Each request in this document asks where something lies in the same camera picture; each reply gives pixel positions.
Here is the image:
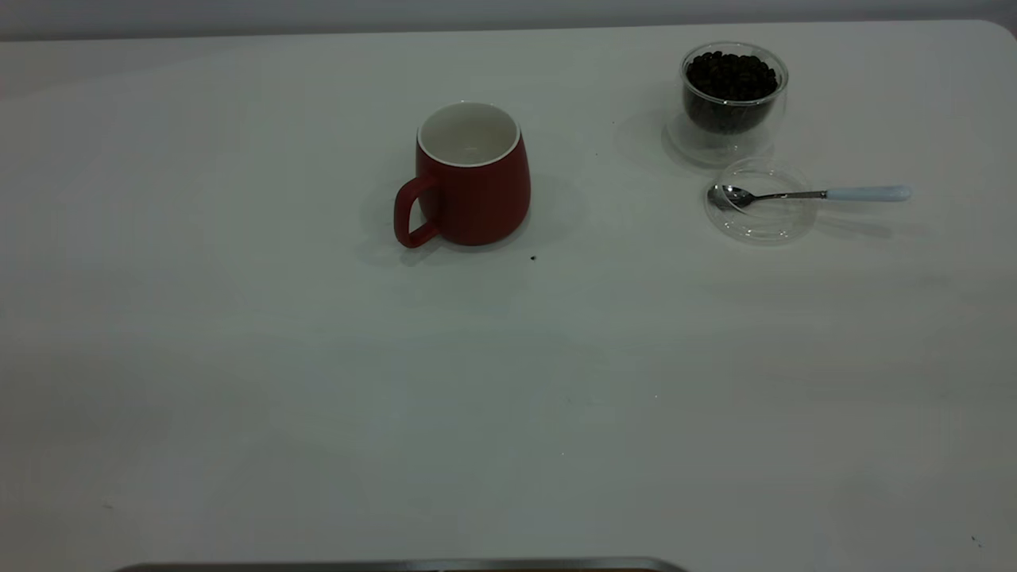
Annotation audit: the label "red ceramic mug white inside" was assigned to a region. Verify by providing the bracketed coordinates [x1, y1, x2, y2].
[393, 101, 532, 249]

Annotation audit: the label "metal spoon pale blue handle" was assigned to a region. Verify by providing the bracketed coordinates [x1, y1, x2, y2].
[707, 184, 912, 212]

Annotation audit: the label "clear glass lid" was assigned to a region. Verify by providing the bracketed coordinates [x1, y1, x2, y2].
[704, 157, 819, 243]

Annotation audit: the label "dark coffee beans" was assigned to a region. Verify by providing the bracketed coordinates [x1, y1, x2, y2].
[685, 51, 779, 134]

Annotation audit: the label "clear glass jar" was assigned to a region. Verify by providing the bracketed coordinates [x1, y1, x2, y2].
[666, 41, 789, 168]

